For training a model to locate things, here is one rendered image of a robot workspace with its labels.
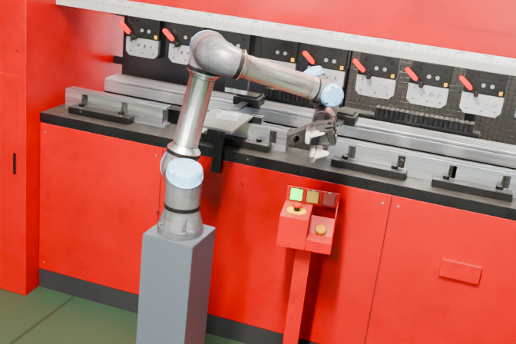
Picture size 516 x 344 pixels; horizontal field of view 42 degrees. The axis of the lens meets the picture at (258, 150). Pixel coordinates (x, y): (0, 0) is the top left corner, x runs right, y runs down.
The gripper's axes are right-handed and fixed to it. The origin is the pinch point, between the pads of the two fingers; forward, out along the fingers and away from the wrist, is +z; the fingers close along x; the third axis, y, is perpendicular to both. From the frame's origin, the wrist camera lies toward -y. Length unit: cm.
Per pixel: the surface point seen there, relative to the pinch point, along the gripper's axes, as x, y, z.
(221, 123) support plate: 9, -45, -48
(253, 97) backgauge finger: 15, -42, -86
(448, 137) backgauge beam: 46, 40, -86
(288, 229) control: 38.0, -17.2, -13.0
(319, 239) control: 44.1, -7.2, -14.1
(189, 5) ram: -33, -55, -75
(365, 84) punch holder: 6, 12, -63
